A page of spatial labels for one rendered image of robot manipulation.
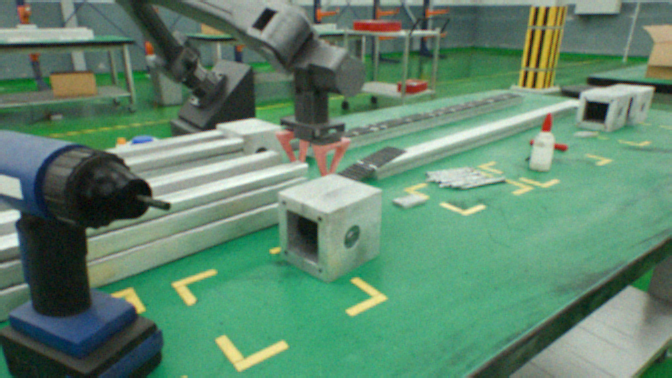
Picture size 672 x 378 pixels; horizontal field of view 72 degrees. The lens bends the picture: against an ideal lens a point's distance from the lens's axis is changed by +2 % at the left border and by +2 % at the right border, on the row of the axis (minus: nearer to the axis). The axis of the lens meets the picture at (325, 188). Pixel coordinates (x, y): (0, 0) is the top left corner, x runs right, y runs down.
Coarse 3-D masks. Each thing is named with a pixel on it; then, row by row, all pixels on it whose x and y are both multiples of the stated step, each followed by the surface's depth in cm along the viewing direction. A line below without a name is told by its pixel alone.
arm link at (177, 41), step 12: (132, 12) 98; (144, 12) 99; (156, 12) 102; (144, 24) 101; (156, 24) 104; (156, 36) 107; (168, 36) 110; (180, 36) 118; (156, 48) 113; (168, 48) 113; (180, 48) 116; (192, 48) 121; (156, 60) 117; (168, 60) 116; (168, 72) 119; (180, 72) 121
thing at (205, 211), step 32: (256, 160) 74; (160, 192) 64; (192, 192) 60; (224, 192) 62; (256, 192) 66; (0, 224) 52; (128, 224) 55; (160, 224) 57; (192, 224) 61; (224, 224) 64; (256, 224) 68; (0, 256) 47; (96, 256) 53; (128, 256) 56; (160, 256) 59; (0, 288) 48; (0, 320) 49
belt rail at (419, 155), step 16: (544, 112) 132; (560, 112) 138; (576, 112) 145; (480, 128) 115; (496, 128) 115; (512, 128) 121; (528, 128) 126; (432, 144) 101; (448, 144) 102; (464, 144) 108; (480, 144) 111; (400, 160) 92; (416, 160) 97; (432, 160) 99; (368, 176) 90; (384, 176) 90
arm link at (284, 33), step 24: (120, 0) 83; (144, 0) 83; (168, 0) 77; (192, 0) 73; (216, 0) 71; (240, 0) 70; (216, 24) 73; (240, 24) 68; (264, 24) 69; (288, 24) 65; (288, 48) 66
